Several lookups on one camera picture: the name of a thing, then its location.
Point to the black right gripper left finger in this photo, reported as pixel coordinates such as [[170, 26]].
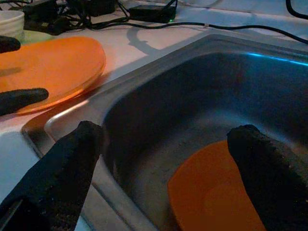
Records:
[[55, 180]]

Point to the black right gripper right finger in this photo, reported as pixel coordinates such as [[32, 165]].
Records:
[[274, 187]]

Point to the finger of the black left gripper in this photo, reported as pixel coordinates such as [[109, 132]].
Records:
[[9, 44], [21, 98]]

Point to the orange plastic bowl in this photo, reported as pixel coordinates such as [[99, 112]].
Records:
[[204, 192]]

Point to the white bowl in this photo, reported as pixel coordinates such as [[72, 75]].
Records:
[[10, 22]]

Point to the green plate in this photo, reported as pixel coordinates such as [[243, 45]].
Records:
[[36, 36]]

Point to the orange plastic plate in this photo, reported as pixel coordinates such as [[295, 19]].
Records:
[[60, 67]]

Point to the black charger box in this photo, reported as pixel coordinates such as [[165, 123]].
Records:
[[96, 7]]

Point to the stainless steel sink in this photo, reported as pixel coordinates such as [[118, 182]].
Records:
[[180, 96]]

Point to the black power adapter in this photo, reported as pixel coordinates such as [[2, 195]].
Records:
[[151, 13]]

